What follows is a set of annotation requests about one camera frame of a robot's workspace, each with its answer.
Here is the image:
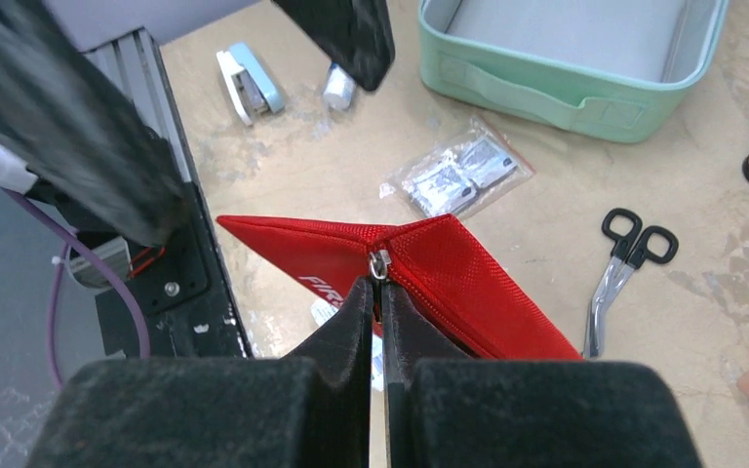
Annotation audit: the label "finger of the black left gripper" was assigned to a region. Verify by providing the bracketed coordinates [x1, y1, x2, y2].
[274, 0, 395, 92]

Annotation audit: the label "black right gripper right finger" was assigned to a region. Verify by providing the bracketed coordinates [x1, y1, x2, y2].
[380, 283, 702, 467]

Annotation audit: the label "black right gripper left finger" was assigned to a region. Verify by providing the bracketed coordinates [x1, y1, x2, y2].
[27, 277, 375, 467]

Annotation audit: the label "red first aid pouch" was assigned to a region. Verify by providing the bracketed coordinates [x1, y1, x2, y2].
[217, 214, 580, 360]

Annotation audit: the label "black handled scissors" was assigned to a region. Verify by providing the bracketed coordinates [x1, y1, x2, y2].
[581, 208, 679, 360]

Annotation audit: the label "green medicine case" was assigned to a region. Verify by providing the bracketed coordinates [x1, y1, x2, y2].
[417, 0, 729, 143]

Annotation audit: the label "small white blue tube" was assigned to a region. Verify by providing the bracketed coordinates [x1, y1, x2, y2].
[322, 63, 357, 111]

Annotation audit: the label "white blue mask packet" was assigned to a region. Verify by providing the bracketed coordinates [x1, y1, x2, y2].
[310, 299, 338, 328]

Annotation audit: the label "blue white stapler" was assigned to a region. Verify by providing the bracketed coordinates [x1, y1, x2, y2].
[216, 42, 286, 127]

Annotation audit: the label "clear bag alcohol pads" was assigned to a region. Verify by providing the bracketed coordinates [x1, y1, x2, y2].
[379, 115, 535, 219]

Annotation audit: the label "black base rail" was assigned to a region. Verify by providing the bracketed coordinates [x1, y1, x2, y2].
[63, 183, 253, 360]

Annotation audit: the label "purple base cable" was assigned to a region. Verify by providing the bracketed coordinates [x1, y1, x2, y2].
[2, 190, 153, 389]

